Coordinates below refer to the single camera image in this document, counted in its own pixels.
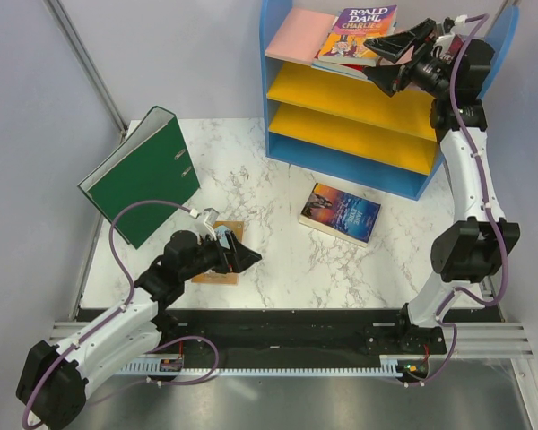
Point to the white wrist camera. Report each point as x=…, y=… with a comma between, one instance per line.
x=444, y=30
x=204, y=222

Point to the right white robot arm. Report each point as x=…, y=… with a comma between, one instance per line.
x=471, y=256

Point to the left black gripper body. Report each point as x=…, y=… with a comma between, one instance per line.
x=210, y=255

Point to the Jane Eyre book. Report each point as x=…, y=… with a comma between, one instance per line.
x=340, y=214

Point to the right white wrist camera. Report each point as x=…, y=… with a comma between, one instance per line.
x=444, y=30

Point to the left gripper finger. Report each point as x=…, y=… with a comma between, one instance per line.
x=243, y=260
x=236, y=246

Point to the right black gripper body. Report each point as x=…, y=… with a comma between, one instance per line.
x=428, y=73

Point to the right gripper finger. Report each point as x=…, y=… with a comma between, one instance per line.
x=389, y=78
x=393, y=47

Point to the aluminium frame post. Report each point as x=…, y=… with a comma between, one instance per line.
x=65, y=24

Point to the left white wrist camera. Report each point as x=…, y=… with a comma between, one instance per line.
x=204, y=222

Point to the green lever arch binder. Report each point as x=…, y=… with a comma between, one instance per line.
x=153, y=163

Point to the blue shelf unit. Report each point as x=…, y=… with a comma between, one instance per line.
x=333, y=123

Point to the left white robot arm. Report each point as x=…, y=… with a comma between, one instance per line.
x=57, y=379

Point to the white slotted cable duct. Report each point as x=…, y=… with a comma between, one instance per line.
x=153, y=366

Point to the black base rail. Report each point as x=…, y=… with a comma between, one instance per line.
x=298, y=338

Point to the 13-Storey Treehouse book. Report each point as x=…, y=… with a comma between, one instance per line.
x=343, y=49

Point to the grey red castle book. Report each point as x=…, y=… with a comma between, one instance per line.
x=452, y=49

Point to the dogs bark book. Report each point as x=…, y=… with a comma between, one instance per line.
x=350, y=70

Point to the Roald Dahl Charlie book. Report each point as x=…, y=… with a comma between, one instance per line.
x=382, y=15

